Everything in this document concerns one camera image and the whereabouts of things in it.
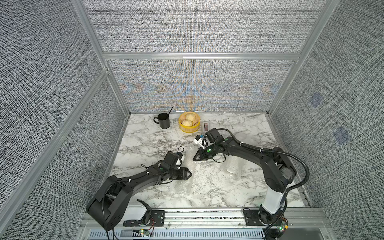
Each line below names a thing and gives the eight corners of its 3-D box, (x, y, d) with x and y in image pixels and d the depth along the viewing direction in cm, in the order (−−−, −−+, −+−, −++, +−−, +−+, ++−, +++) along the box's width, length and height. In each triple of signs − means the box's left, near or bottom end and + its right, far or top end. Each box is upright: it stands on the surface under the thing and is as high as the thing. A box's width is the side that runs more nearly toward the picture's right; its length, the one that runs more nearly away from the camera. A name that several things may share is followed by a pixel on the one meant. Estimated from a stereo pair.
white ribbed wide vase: (224, 177, 88) (226, 171, 82) (225, 161, 95) (227, 155, 88) (241, 180, 87) (245, 174, 81) (241, 164, 94) (244, 157, 87)
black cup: (157, 124, 114) (154, 116, 107) (165, 118, 118) (163, 110, 111) (164, 130, 110) (162, 123, 103) (172, 124, 114) (171, 116, 107)
